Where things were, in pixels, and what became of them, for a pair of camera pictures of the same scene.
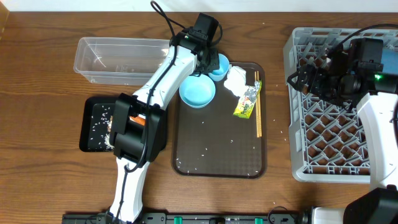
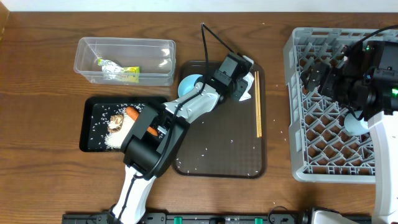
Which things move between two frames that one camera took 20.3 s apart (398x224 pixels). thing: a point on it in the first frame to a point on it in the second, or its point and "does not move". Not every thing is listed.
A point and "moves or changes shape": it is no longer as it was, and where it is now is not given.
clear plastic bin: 119,61 does not move
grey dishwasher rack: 329,143 does not move
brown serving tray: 211,142 does not move
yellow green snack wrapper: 245,106 to 115,71
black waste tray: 96,112 does not move
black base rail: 211,218 does not move
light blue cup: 222,71 moves or changes shape
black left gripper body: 211,63 to 237,89
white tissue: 236,80 moves or changes shape
